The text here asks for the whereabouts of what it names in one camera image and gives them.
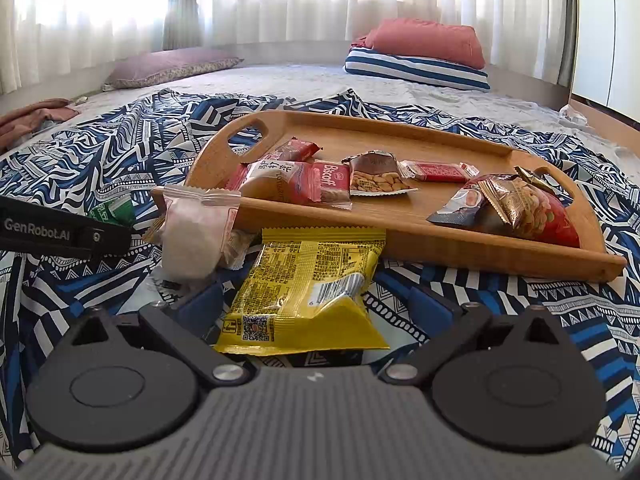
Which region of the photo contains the green snack packet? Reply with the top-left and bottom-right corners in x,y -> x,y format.
88,195 -> 136,228

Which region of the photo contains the clear white candy bag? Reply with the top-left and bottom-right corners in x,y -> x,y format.
160,185 -> 241,282

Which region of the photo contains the yellow snack packet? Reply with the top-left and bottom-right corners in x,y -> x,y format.
214,226 -> 388,356

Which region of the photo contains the red mixed nuts packet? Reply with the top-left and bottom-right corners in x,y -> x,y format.
476,174 -> 580,248

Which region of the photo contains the red candy bar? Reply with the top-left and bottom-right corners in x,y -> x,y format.
398,160 -> 480,183

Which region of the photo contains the red white pastry packet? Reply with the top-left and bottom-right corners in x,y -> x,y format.
226,159 -> 321,205

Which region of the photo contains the red Biscoff packet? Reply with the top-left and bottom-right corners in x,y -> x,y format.
310,160 -> 352,210

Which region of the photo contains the brown cloth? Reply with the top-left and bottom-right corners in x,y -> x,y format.
0,98 -> 79,152

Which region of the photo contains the blue white patterned blanket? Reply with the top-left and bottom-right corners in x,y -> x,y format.
1,90 -> 639,469

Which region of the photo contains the wooden serving tray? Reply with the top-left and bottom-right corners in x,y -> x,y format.
150,109 -> 628,283

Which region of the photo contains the red silver snack bar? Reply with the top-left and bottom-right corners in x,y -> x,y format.
427,174 -> 516,235

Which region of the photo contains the brown almond snack packet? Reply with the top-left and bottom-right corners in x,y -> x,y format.
342,150 -> 416,197

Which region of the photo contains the small red gold packet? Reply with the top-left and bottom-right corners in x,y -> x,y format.
262,138 -> 321,162

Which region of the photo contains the purple cushion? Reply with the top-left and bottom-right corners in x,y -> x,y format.
104,47 -> 243,90

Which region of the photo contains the white sheer curtain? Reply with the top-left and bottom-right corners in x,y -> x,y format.
1,0 -> 577,93

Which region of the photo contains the green drape curtain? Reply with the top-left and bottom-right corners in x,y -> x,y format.
163,0 -> 202,50

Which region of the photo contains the blue white striped pillow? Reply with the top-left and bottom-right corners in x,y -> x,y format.
344,47 -> 491,92

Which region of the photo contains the red pillow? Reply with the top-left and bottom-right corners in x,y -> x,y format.
352,18 -> 486,70

